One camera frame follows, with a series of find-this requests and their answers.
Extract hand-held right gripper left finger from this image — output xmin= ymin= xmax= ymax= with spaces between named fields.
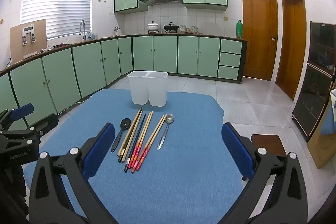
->
xmin=28 ymin=123 xmax=116 ymax=224

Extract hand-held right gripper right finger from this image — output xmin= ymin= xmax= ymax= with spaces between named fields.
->
xmin=221 ymin=122 xmax=309 ymax=224

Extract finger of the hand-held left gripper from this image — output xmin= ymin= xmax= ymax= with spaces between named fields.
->
xmin=25 ymin=113 xmax=59 ymax=139
xmin=0 ymin=104 xmax=35 ymax=132

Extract dark chopstick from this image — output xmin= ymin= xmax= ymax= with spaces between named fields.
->
xmin=124 ymin=113 xmax=146 ymax=172
xmin=119 ymin=109 xmax=144 ymax=163

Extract plain wooden chopstick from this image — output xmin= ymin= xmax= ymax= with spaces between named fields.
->
xmin=117 ymin=108 xmax=142 ymax=157
xmin=121 ymin=108 xmax=143 ymax=159

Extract black plastic spoon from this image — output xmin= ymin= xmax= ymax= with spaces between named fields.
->
xmin=111 ymin=118 xmax=132 ymax=153

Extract red patterned wooden chopstick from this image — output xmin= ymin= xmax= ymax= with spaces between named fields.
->
xmin=138 ymin=114 xmax=168 ymax=171
xmin=128 ymin=111 xmax=152 ymax=167
xmin=134 ymin=114 xmax=166 ymax=171
xmin=131 ymin=111 xmax=154 ymax=169

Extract metal spoon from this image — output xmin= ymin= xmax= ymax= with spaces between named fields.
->
xmin=157 ymin=114 xmax=174 ymax=150

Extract white two-compartment utensil holder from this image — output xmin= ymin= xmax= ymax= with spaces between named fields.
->
xmin=127 ymin=71 xmax=169 ymax=107

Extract brown stool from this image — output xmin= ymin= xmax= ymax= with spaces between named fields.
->
xmin=251 ymin=134 xmax=287 ymax=159

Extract blue tablecloth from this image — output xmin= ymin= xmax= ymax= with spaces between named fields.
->
xmin=22 ymin=89 xmax=256 ymax=224

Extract brown board with clips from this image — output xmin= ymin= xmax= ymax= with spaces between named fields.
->
xmin=10 ymin=19 xmax=48 ymax=63

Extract cardboard box with blue cloth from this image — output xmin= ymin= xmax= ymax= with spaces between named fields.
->
xmin=307 ymin=106 xmax=336 ymax=169

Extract dark glass-front cabinet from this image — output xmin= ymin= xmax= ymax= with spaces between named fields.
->
xmin=292 ymin=21 xmax=336 ymax=142

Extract metal kitchen faucet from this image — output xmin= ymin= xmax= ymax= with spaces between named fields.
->
xmin=79 ymin=20 xmax=87 ymax=42

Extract green base kitchen cabinets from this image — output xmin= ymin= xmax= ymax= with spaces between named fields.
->
xmin=0 ymin=34 xmax=248 ymax=132

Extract brown wooden door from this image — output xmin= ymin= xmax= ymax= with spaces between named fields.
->
xmin=241 ymin=0 xmax=279 ymax=81
xmin=276 ymin=0 xmax=307 ymax=102

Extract black wok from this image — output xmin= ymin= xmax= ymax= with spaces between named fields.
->
xmin=163 ymin=22 xmax=180 ymax=32

